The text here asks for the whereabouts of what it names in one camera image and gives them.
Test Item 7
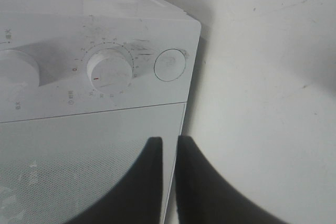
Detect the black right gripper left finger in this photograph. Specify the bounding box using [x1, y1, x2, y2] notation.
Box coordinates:
[68, 137, 163, 223]

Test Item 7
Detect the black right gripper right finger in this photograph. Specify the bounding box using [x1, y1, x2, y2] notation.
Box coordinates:
[176, 136, 283, 223]

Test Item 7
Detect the white microwave door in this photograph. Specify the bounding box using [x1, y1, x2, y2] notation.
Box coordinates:
[1, 103, 186, 223]

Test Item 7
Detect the round door release button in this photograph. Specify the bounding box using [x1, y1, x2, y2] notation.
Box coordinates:
[154, 49, 186, 82]

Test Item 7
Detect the white lower timer knob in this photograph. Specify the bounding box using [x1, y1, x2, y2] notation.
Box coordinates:
[86, 46, 134, 94]

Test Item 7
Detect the white microwave oven body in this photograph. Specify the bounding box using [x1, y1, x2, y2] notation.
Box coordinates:
[1, 0, 201, 122]

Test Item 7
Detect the white upper power knob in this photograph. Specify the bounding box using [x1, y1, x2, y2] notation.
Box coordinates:
[1, 49, 40, 89]

